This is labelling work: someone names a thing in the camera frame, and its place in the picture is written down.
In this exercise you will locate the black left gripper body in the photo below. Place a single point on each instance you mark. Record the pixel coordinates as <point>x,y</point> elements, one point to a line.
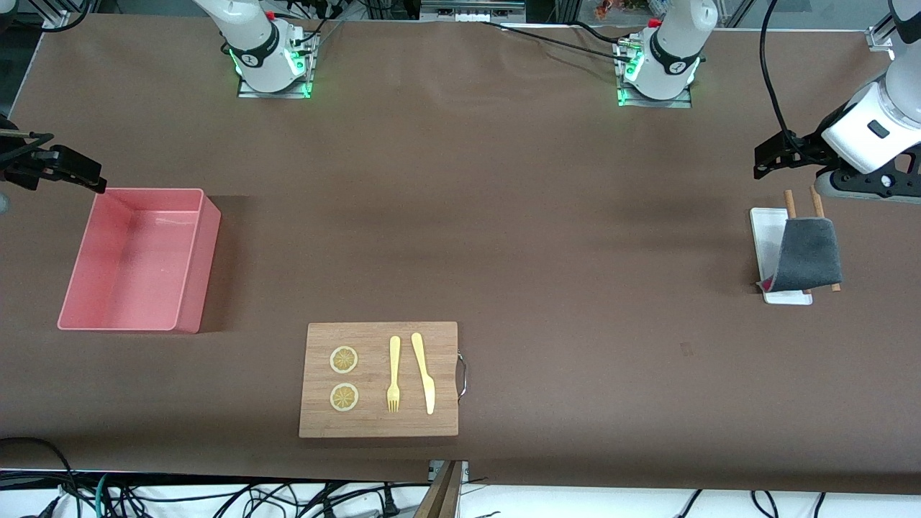
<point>807,146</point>

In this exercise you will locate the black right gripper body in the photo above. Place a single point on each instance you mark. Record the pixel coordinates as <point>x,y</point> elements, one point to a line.
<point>16,164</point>

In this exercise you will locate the grey and red cloth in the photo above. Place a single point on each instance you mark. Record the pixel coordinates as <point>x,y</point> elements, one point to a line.
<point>809,252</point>

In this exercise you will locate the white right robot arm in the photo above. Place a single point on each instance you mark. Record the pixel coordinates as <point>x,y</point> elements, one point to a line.
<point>252,36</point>

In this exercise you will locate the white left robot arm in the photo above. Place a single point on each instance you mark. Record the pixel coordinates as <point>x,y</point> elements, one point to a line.
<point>673,43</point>

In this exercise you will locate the white rectangular tray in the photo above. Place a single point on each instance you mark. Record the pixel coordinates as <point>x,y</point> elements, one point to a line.
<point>764,237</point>

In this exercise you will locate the pink plastic bin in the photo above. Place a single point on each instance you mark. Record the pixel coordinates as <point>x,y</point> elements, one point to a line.
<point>129,259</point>

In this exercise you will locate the aluminium corner profile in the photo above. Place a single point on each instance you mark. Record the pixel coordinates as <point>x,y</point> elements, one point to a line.
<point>56,14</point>
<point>881,37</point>

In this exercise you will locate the lemon slice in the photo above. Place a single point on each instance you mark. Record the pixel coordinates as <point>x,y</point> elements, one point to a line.
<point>344,360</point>
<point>344,397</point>

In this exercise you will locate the yellow plastic fork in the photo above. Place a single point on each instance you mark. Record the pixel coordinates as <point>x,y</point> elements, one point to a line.
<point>394,360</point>

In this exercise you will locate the wooden cutting board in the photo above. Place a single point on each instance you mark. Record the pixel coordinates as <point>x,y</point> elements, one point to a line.
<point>374,424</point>

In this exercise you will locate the yellow plastic knife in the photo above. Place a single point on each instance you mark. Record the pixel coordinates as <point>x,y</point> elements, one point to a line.
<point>424,374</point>

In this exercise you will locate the wooden beam under table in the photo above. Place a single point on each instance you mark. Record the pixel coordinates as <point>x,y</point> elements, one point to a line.
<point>442,496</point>

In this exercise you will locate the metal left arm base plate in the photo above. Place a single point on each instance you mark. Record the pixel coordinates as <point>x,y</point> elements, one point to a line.
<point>683,103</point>

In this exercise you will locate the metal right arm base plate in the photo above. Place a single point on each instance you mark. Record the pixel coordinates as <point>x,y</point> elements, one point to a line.
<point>248,92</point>

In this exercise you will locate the aluminium frame behind table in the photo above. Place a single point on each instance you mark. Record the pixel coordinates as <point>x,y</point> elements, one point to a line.
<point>468,8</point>

